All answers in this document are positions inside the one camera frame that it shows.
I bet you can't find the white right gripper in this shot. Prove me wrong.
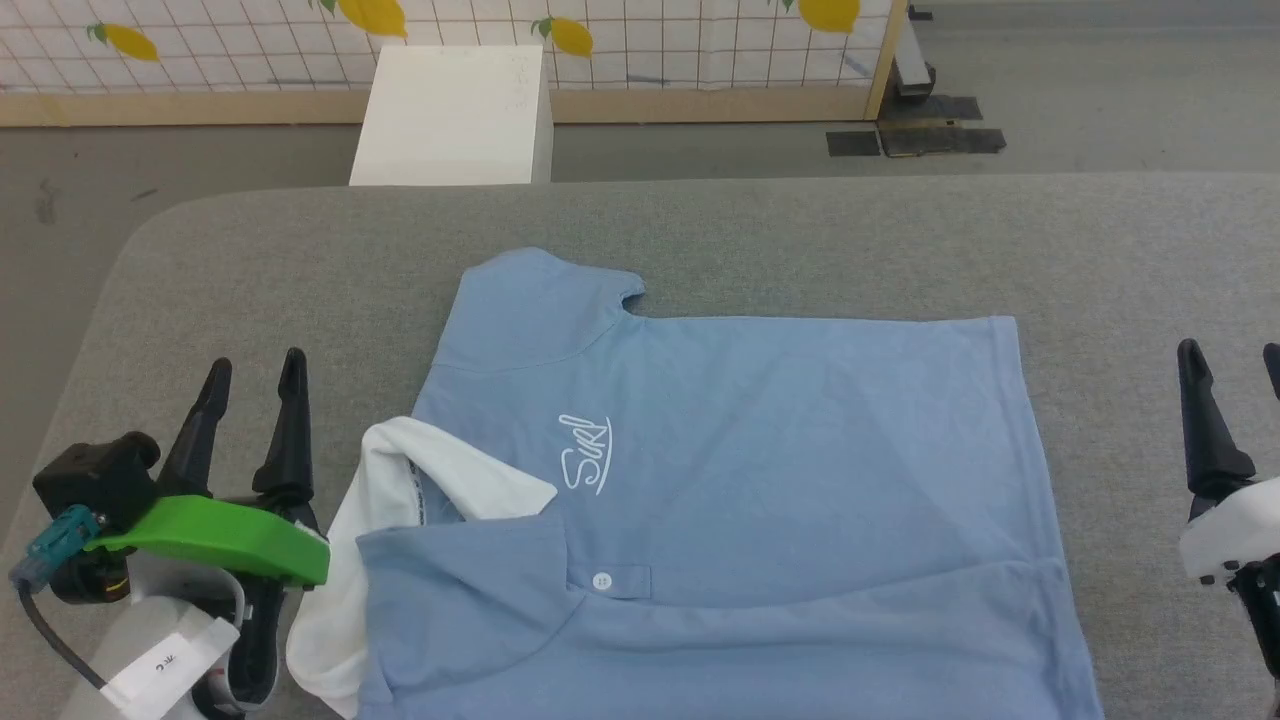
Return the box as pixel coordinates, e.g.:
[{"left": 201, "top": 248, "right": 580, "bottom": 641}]
[{"left": 1176, "top": 338, "right": 1280, "bottom": 691}]

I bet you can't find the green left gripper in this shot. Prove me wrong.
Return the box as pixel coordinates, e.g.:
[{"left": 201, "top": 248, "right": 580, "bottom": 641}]
[{"left": 84, "top": 347, "right": 333, "bottom": 713}]

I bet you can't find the light blue polo shirt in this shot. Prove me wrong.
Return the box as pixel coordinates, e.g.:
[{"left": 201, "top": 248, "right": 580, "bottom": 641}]
[{"left": 285, "top": 247, "right": 1107, "bottom": 720}]

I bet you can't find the white box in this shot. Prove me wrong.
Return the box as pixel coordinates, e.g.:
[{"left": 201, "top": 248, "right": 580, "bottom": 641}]
[{"left": 348, "top": 45, "right": 555, "bottom": 187}]

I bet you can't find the large black floor mat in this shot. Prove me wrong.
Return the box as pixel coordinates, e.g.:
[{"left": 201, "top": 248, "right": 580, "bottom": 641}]
[{"left": 878, "top": 94, "right": 1008, "bottom": 158}]

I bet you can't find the lemon print partition screen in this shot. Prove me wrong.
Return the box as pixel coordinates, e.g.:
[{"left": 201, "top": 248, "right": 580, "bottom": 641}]
[{"left": 0, "top": 0, "right": 909, "bottom": 128}]

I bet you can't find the grey metal screen foot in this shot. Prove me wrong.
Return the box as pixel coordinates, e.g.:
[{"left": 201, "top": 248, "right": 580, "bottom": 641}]
[{"left": 892, "top": 5, "right": 939, "bottom": 101}]

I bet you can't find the black cable with teal plug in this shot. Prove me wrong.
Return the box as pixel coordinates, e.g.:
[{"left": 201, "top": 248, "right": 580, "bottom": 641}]
[{"left": 9, "top": 505, "right": 109, "bottom": 693}]

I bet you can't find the white cable label tag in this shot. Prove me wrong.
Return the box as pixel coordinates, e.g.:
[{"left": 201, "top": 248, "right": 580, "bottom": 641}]
[{"left": 100, "top": 617, "right": 242, "bottom": 719}]

